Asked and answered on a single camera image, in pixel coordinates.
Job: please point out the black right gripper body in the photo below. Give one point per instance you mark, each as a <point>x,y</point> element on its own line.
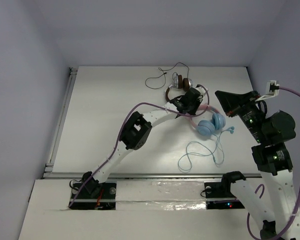
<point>249,113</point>

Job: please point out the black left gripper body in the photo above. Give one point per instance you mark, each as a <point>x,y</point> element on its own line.
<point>192,95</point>

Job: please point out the light blue wired earphones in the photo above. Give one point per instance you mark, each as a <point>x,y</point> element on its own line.
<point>199,150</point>

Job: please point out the pink blue cat-ear headphones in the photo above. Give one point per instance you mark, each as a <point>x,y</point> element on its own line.
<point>209,127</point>

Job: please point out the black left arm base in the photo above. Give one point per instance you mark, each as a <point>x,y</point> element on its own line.
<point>104,200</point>

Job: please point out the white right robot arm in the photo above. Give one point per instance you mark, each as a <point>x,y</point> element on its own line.
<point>273,161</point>

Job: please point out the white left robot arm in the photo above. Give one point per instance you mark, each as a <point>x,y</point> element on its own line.
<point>134,132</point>

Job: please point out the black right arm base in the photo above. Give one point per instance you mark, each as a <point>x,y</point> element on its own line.
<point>217,197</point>

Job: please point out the brown silver headphones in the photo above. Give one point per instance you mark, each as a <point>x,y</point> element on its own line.
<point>178,82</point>

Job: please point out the clear tape strip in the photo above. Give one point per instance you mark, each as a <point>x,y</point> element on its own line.
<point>166,195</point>

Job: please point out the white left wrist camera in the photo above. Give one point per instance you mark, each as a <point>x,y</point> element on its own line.
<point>203,91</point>

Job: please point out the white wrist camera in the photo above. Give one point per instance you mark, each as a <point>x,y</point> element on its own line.
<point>271,90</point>
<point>203,91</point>

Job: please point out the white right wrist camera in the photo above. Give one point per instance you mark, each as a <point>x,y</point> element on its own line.
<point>271,90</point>

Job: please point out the aluminium rail left edge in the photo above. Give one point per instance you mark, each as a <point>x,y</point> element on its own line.
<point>60,124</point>

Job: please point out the aluminium rail edge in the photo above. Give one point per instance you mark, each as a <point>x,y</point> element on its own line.
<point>60,124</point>
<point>75,175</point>

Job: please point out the aluminium rail front edge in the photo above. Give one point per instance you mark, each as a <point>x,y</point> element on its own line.
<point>75,175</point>

